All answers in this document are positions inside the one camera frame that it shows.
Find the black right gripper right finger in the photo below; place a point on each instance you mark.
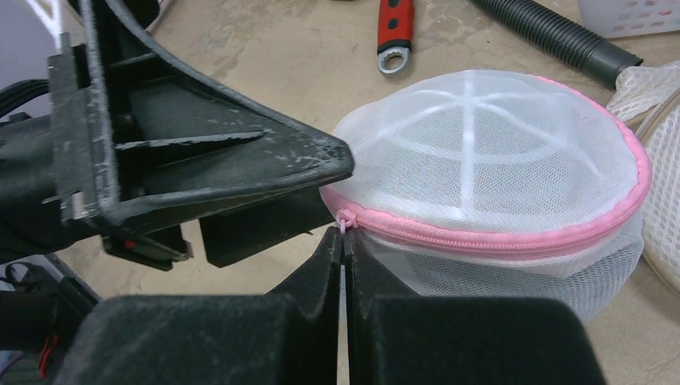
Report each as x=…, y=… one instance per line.
x=396, y=336

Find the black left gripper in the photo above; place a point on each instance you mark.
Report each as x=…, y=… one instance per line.
x=169, y=145

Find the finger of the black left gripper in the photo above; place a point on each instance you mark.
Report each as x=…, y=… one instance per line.
x=232, y=237

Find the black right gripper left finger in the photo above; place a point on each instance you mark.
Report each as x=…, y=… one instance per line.
x=287, y=336

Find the pink-rimmed mesh laundry bag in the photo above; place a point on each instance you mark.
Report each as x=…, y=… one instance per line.
x=496, y=184

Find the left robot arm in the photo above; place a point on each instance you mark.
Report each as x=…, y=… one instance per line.
x=42, y=314

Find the white plastic basket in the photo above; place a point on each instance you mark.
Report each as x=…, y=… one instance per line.
x=613, y=19

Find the red-handled adjustable wrench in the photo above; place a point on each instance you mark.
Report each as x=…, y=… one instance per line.
x=395, y=32

